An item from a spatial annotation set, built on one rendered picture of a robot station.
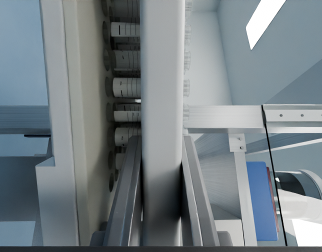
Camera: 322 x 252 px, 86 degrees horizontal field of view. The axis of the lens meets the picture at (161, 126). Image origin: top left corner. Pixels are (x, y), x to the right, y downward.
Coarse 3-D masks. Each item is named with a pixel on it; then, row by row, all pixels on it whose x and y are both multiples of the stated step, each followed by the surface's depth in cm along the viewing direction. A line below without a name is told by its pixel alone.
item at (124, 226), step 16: (128, 144) 10; (128, 160) 8; (128, 176) 8; (128, 192) 7; (112, 208) 6; (128, 208) 6; (112, 224) 6; (128, 224) 6; (96, 240) 6; (112, 240) 6; (128, 240) 6
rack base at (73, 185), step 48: (48, 0) 7; (96, 0) 10; (48, 48) 7; (96, 48) 10; (48, 96) 9; (96, 96) 10; (96, 144) 10; (48, 192) 8; (96, 192) 10; (48, 240) 9
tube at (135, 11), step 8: (104, 0) 11; (112, 0) 11; (120, 0) 11; (128, 0) 11; (136, 0) 11; (104, 8) 11; (112, 8) 11; (120, 8) 11; (128, 8) 11; (136, 8) 11; (120, 16) 11; (128, 16) 11; (136, 16) 11; (184, 16) 11
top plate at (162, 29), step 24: (144, 0) 7; (168, 0) 7; (144, 24) 7; (168, 24) 7; (144, 48) 7; (168, 48) 7; (144, 72) 8; (168, 72) 8; (144, 96) 8; (168, 96) 8; (144, 120) 8; (168, 120) 8; (144, 144) 8; (168, 144) 8; (144, 168) 8; (168, 168) 8; (144, 192) 8; (168, 192) 8; (144, 216) 9; (168, 216) 9; (144, 240) 9; (168, 240) 9
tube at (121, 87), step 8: (112, 80) 11; (120, 80) 11; (128, 80) 11; (136, 80) 11; (184, 80) 12; (112, 88) 11; (120, 88) 11; (128, 88) 11; (136, 88) 11; (184, 88) 11; (120, 96) 12; (128, 96) 12; (136, 96) 12; (184, 96) 12
